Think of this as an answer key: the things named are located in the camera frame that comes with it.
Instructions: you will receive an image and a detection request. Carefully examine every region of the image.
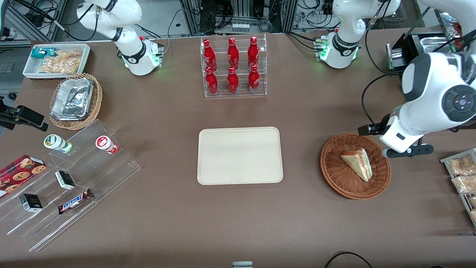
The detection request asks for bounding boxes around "triangular sandwich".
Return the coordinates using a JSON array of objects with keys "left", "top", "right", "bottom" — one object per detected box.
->
[{"left": 341, "top": 148, "right": 372, "bottom": 182}]

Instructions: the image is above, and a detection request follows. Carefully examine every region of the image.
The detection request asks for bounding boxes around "round brown wicker basket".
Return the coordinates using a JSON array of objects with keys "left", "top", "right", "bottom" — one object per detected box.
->
[{"left": 320, "top": 133, "right": 392, "bottom": 200}]

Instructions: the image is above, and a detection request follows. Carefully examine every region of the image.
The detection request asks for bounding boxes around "beige rectangular tray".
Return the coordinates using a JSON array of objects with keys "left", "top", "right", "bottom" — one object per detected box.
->
[{"left": 197, "top": 127, "right": 283, "bottom": 185}]

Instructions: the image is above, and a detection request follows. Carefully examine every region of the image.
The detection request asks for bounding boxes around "light wicker basket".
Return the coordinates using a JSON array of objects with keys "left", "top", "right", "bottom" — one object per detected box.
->
[{"left": 49, "top": 73, "right": 103, "bottom": 130}]

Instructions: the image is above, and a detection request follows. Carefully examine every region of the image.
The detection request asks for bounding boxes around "black wrist connector block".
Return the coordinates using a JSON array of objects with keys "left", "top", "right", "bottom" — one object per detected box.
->
[{"left": 358, "top": 123, "right": 388, "bottom": 137}]

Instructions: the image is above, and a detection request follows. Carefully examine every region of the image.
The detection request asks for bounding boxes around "black food warmer appliance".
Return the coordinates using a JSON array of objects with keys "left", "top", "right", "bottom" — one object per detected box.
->
[{"left": 386, "top": 8, "right": 467, "bottom": 73}]

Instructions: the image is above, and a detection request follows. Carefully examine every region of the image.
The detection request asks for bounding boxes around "steel warmer pan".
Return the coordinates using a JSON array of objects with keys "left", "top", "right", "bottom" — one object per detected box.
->
[{"left": 419, "top": 35, "right": 453, "bottom": 53}]

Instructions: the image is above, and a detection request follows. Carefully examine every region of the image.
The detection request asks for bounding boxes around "red cola bottle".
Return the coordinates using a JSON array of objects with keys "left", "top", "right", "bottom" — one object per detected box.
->
[
  {"left": 203, "top": 39, "right": 217, "bottom": 71},
  {"left": 248, "top": 36, "right": 260, "bottom": 68},
  {"left": 227, "top": 37, "right": 239, "bottom": 70},
  {"left": 227, "top": 66, "right": 239, "bottom": 95},
  {"left": 248, "top": 64, "right": 260, "bottom": 93},
  {"left": 205, "top": 66, "right": 219, "bottom": 95}
]

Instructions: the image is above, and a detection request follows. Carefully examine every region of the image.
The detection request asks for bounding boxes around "clear acrylic bottle rack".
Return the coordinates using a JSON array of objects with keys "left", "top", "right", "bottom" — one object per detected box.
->
[{"left": 200, "top": 33, "right": 267, "bottom": 98}]

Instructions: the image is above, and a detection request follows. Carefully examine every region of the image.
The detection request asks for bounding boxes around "clear acrylic stepped shelf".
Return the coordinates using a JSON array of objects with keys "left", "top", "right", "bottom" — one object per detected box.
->
[{"left": 0, "top": 119, "right": 142, "bottom": 252}]

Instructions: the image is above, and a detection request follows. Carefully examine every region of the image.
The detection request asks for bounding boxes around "red lid yogurt cup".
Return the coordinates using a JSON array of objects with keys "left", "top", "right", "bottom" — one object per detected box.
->
[{"left": 95, "top": 135, "right": 119, "bottom": 154}]

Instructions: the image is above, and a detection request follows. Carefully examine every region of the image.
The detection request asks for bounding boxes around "Snickers chocolate bar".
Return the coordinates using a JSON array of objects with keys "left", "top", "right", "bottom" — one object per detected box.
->
[{"left": 58, "top": 188, "right": 93, "bottom": 215}]

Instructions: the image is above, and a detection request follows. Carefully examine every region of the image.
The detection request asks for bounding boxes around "silver foil container stack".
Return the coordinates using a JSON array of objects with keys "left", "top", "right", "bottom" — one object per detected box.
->
[{"left": 50, "top": 77, "right": 94, "bottom": 121}]

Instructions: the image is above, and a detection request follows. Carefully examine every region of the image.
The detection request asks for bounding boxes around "small black carton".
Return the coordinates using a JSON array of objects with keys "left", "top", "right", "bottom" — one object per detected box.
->
[
  {"left": 19, "top": 193, "right": 43, "bottom": 213},
  {"left": 55, "top": 170, "right": 76, "bottom": 191}
]

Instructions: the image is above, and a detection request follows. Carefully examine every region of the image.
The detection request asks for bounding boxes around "clear bag of crackers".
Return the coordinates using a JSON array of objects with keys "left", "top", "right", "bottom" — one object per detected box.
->
[
  {"left": 39, "top": 58, "right": 81, "bottom": 74},
  {"left": 48, "top": 50, "right": 83, "bottom": 62}
]

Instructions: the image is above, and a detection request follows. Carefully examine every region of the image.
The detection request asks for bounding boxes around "green lid yogurt cup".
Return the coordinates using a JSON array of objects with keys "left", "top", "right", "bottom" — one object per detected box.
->
[{"left": 44, "top": 134, "right": 73, "bottom": 154}]

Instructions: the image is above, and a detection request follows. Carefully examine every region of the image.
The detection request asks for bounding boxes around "teal snack packet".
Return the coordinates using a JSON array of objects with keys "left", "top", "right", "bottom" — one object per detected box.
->
[{"left": 31, "top": 48, "right": 58, "bottom": 59}]

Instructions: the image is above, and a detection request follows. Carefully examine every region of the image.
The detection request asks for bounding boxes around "white rectangular bin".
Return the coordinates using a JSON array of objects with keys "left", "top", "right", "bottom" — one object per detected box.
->
[{"left": 22, "top": 43, "right": 91, "bottom": 80}]

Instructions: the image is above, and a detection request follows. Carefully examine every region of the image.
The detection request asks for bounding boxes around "red cookie box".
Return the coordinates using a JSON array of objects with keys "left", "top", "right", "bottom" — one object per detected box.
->
[{"left": 0, "top": 155, "right": 47, "bottom": 198}]

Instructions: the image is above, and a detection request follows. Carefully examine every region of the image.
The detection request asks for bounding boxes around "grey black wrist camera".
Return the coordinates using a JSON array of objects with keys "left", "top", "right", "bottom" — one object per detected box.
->
[{"left": 382, "top": 144, "right": 434, "bottom": 159}]

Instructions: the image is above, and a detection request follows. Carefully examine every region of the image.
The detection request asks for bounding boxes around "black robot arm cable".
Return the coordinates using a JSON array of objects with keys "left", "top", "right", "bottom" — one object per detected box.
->
[{"left": 361, "top": 0, "right": 404, "bottom": 129}]

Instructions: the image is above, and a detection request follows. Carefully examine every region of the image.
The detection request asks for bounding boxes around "metal wire rack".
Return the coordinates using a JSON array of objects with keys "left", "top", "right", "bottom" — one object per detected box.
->
[{"left": 440, "top": 148, "right": 476, "bottom": 227}]

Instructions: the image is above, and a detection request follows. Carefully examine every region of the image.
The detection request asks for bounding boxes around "black floor cable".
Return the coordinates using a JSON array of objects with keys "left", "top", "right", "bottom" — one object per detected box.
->
[{"left": 324, "top": 252, "right": 373, "bottom": 268}]

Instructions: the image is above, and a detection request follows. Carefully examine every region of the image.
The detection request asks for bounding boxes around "aluminium frame rack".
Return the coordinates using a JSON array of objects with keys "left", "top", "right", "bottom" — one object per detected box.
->
[{"left": 178, "top": 0, "right": 300, "bottom": 35}]

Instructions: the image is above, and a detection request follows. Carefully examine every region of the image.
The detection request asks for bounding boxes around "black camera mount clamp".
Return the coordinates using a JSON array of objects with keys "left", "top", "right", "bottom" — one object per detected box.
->
[{"left": 0, "top": 98, "right": 49, "bottom": 132}]

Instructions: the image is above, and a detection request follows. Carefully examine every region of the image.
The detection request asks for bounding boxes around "grey metal shelf frame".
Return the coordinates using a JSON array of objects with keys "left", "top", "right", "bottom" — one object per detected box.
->
[{"left": 0, "top": 0, "right": 67, "bottom": 47}]

